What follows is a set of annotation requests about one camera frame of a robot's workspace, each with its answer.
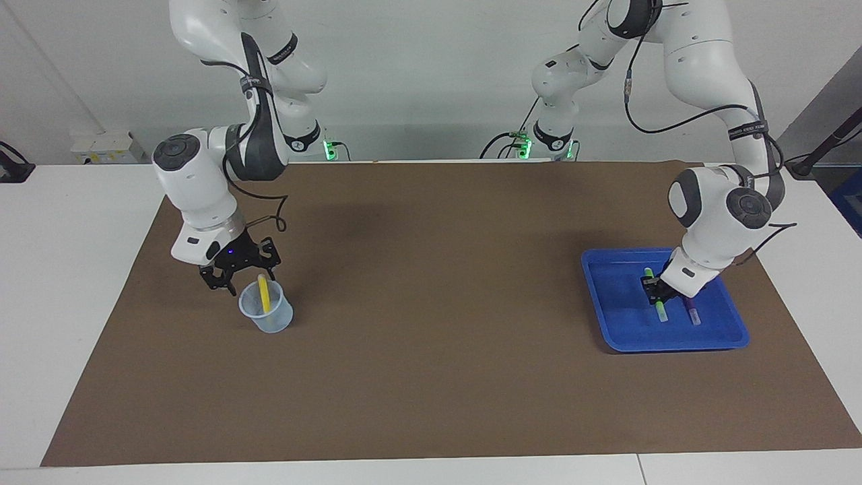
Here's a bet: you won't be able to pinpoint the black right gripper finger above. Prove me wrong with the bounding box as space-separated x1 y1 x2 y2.
199 264 238 297
258 237 281 282

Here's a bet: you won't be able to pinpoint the green pen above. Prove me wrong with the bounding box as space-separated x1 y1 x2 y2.
643 267 669 323

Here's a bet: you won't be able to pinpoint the blue plastic tray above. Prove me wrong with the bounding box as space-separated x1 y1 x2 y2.
581 247 750 354

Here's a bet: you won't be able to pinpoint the clear plastic cup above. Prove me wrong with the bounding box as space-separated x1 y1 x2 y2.
238 278 294 334

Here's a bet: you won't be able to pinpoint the white power strip box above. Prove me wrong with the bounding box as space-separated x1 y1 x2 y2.
71 130 145 166

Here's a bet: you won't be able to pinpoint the brown table mat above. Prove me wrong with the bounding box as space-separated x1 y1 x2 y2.
40 160 862 467

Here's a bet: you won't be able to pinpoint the blue box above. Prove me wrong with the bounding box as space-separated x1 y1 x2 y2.
827 168 862 238

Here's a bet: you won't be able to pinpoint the black stand with pole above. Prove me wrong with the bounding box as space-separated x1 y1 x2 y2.
785 108 862 180

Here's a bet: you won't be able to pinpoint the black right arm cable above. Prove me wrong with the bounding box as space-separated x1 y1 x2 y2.
201 59 289 233

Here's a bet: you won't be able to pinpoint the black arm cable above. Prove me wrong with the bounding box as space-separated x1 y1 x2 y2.
623 0 799 267
201 59 289 233

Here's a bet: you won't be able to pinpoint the black right base cables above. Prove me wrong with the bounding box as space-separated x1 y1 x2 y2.
317 128 351 162

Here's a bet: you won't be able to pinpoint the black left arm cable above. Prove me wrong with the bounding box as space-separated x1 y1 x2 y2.
623 0 799 267

